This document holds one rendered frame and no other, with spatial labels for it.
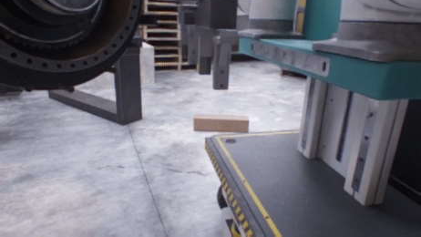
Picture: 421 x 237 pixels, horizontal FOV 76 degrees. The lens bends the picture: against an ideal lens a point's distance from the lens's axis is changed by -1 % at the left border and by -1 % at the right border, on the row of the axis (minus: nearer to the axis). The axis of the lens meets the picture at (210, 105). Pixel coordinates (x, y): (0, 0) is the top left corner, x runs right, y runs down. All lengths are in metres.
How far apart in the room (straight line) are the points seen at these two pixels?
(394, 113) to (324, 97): 0.26
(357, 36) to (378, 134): 0.32
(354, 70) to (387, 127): 0.28
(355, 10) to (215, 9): 0.24
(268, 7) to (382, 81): 0.51
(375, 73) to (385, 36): 0.06
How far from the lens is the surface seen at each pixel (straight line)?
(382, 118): 0.76
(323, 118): 0.99
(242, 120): 1.96
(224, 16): 0.47
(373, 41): 0.52
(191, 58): 0.74
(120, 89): 2.05
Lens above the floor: 0.77
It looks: 17 degrees down
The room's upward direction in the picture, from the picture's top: 2 degrees clockwise
